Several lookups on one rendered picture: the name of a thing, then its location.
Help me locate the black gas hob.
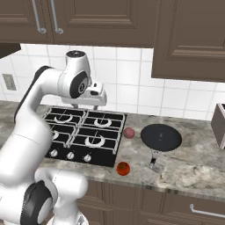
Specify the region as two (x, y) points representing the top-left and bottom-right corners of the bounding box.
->
(42, 105), (128, 169)

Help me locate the black frying pan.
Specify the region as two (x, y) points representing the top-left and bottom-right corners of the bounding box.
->
(140, 123), (183, 171)

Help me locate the reddish round onion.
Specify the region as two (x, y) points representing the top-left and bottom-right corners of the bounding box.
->
(122, 127), (136, 140)

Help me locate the brown base cupboard door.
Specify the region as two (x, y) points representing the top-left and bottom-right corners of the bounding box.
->
(76, 179), (142, 225)

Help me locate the silver cupboard door handle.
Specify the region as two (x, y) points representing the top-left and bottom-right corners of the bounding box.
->
(49, 0), (64, 35)
(31, 0), (47, 35)

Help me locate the red tomato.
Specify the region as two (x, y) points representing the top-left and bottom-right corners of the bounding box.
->
(116, 161), (131, 177)

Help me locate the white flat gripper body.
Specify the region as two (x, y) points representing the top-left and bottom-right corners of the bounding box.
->
(61, 88), (108, 108)

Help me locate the grey wall socket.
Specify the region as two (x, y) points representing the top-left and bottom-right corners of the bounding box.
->
(2, 73), (18, 91)

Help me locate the dark extractor hood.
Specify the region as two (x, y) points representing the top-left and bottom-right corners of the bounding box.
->
(0, 42), (22, 60)

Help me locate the silver drawer handle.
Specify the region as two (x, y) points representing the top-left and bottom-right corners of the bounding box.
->
(189, 203), (225, 220)

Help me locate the brown drawer front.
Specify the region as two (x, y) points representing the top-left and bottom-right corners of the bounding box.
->
(163, 192), (225, 225)

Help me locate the brown wall cupboard door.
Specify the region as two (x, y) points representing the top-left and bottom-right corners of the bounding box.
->
(0, 0), (54, 45)
(47, 0), (161, 49)
(150, 0), (225, 83)

